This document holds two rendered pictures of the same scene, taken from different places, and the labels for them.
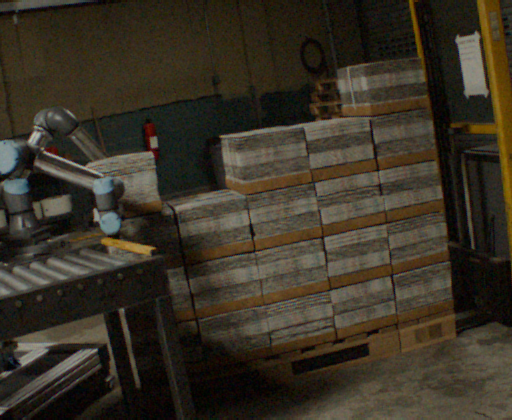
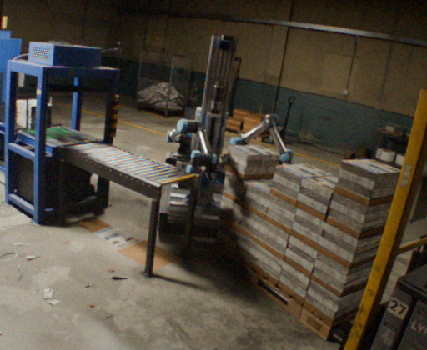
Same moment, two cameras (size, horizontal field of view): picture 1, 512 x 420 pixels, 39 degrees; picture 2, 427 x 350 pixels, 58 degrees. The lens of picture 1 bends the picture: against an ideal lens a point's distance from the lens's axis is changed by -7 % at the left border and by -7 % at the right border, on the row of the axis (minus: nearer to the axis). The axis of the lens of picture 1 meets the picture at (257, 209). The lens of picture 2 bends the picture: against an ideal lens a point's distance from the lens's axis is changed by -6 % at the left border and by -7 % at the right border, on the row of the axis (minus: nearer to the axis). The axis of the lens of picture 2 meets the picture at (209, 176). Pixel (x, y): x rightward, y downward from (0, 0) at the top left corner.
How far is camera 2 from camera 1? 2.89 m
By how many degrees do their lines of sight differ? 63
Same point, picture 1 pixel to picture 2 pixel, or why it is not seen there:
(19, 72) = not seen: outside the picture
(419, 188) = (341, 247)
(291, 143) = (294, 182)
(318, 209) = (293, 221)
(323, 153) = (304, 196)
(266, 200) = (276, 201)
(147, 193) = (242, 169)
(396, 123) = (344, 203)
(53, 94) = not seen: outside the picture
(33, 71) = not seen: outside the picture
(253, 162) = (278, 181)
